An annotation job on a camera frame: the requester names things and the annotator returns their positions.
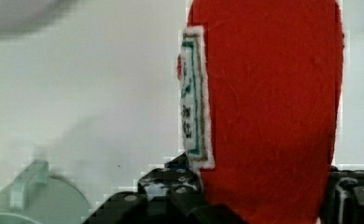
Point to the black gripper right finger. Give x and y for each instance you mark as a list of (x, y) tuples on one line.
[(344, 198)]

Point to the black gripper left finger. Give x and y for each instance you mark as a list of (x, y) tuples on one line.
[(169, 195)]

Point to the red plush ketchup bottle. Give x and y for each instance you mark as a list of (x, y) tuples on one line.
[(275, 70)]

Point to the grey round plate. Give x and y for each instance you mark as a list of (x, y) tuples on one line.
[(21, 17)]

